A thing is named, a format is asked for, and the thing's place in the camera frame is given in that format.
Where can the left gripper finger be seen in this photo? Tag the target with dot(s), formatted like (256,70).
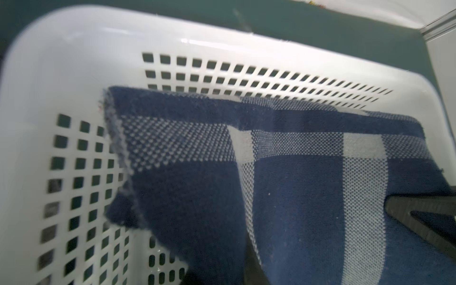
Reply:
(432,218)

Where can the navy plaid scarf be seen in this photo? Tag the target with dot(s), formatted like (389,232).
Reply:
(301,185)

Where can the white plastic perforated basket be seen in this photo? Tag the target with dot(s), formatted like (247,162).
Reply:
(60,174)

